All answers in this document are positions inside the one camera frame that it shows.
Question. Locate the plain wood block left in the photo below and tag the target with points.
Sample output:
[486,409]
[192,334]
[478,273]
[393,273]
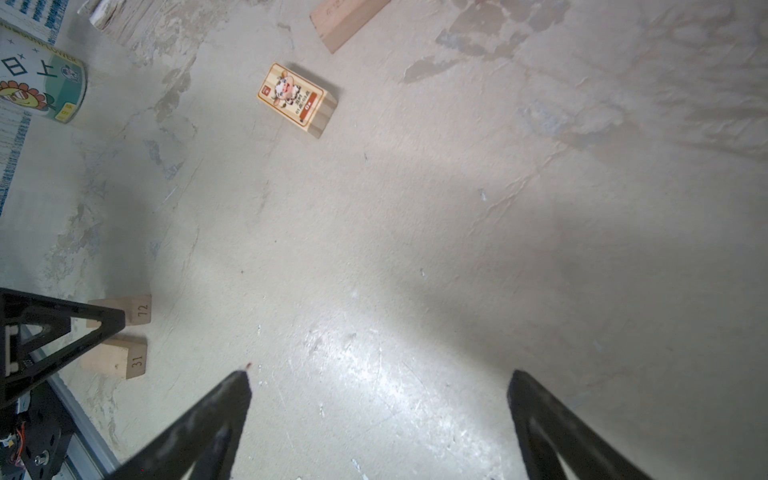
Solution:
[336,21]

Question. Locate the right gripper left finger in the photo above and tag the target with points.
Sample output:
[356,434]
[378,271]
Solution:
[202,443]

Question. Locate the wood block numbered 31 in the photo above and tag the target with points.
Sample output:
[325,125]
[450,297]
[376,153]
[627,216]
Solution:
[124,358]

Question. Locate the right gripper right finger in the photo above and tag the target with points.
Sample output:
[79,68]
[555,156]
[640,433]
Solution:
[551,436]

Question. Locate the cow picture wood block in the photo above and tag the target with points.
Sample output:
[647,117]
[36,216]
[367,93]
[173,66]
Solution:
[297,99]

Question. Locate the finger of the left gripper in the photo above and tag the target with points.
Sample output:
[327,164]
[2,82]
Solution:
[31,322]

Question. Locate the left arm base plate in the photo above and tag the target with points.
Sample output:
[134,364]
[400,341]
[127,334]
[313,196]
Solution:
[35,435]

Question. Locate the wood block numbered 72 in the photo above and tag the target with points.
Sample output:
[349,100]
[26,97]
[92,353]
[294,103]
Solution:
[137,308]

